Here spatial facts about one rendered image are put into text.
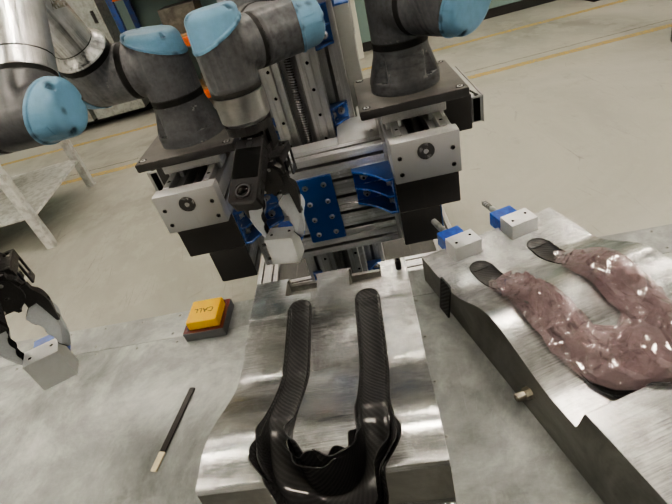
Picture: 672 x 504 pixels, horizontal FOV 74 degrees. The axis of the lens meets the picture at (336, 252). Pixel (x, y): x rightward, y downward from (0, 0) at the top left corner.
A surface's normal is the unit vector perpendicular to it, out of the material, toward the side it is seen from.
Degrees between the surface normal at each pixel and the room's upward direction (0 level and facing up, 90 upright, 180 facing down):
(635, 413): 0
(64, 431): 0
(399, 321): 4
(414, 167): 90
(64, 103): 90
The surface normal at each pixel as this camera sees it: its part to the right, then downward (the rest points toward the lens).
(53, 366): 0.46, 0.44
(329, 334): -0.22, -0.74
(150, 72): -0.01, 0.60
